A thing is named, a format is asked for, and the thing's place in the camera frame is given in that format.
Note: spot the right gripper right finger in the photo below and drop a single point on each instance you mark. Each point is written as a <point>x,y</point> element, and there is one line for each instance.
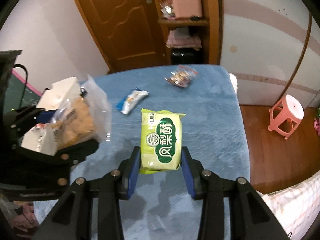
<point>249,216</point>

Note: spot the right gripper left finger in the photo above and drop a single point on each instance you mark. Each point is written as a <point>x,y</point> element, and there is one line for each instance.
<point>71,216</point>

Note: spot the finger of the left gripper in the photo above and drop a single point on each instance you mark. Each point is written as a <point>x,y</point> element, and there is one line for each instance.
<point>43,116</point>
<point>75,154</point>

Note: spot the round cookies clear pack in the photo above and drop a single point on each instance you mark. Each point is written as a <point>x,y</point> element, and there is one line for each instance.
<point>87,116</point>

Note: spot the blue white wafer packet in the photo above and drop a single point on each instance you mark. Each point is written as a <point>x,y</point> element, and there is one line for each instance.
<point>129,102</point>

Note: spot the green pineapple cake packet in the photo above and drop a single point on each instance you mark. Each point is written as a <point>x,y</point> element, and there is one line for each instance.
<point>160,141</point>

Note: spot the clear zip bag nuts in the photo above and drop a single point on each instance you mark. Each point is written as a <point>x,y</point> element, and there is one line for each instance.
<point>182,76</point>

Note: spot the person left hand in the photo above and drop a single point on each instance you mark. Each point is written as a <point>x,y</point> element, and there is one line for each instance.
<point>25,218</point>

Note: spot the white plastic organizer bin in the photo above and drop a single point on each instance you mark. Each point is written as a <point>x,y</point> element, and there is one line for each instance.
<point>41,138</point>

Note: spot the checked bed cover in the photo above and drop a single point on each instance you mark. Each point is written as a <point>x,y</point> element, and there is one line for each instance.
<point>295,207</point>

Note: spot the blue table cloth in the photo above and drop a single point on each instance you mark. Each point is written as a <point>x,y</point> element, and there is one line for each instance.
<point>212,130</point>

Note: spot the pink plastic stool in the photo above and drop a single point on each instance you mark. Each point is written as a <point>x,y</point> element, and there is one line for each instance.
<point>287,109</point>

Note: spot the brown wooden door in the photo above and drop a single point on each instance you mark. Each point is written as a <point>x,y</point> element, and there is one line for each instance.
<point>126,32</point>

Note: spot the folded pink cloths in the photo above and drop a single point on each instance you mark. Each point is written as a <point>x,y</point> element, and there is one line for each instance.
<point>181,38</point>

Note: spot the pink basket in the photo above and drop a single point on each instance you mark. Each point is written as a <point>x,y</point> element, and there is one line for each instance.
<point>187,8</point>

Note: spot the green chalkboard pink frame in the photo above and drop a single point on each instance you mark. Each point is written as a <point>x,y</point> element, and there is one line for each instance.
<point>18,95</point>

